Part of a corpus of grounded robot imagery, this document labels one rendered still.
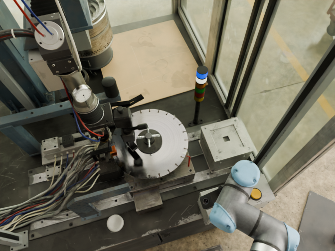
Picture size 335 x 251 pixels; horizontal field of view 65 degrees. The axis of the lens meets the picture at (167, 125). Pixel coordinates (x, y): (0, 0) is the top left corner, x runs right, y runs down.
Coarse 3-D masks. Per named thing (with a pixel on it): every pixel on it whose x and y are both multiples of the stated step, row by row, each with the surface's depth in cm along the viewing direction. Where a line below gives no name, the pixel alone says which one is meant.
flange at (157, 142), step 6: (144, 132) 113; (150, 132) 113; (156, 132) 113; (144, 138) 110; (156, 138) 112; (138, 144) 111; (144, 144) 110; (150, 144) 110; (156, 144) 110; (144, 150) 109; (150, 150) 109; (156, 150) 109
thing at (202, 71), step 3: (198, 66) 105; (201, 66) 105; (204, 66) 105; (198, 69) 104; (201, 69) 104; (204, 69) 104; (207, 69) 104; (198, 72) 103; (201, 72) 103; (204, 72) 103; (207, 72) 104; (198, 75) 104; (201, 75) 104; (204, 75) 104; (201, 78) 105; (204, 78) 105
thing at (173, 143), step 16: (144, 112) 120; (160, 112) 119; (160, 128) 115; (176, 128) 115; (112, 144) 112; (176, 144) 111; (128, 160) 108; (144, 160) 108; (160, 160) 108; (176, 160) 108; (144, 176) 105; (160, 176) 104
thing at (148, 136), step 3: (147, 129) 109; (147, 132) 109; (147, 135) 108; (150, 135) 108; (153, 135) 108; (156, 135) 108; (159, 135) 108; (138, 138) 108; (147, 138) 107; (150, 138) 107
